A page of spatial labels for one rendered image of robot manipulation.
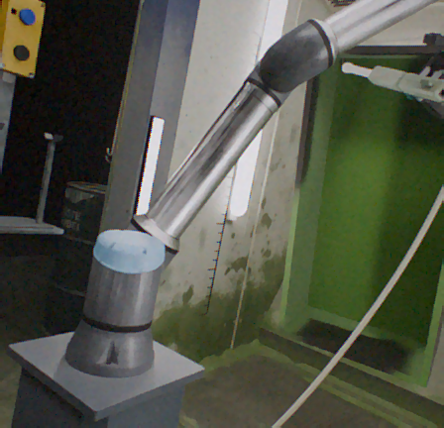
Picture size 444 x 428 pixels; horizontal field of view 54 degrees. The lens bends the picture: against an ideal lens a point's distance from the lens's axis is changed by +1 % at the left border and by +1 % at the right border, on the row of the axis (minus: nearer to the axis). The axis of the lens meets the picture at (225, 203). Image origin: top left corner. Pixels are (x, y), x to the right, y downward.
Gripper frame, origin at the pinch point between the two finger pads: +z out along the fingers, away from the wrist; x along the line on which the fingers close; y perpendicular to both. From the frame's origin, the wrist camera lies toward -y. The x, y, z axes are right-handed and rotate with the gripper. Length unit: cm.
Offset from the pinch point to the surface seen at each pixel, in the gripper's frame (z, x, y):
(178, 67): 36, 85, -41
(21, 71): 67, 59, -90
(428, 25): -62, 130, 76
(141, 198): 87, 58, -30
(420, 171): 11, 38, 57
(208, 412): 149, 23, 40
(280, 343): 140, 85, 108
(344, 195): 39, 56, 49
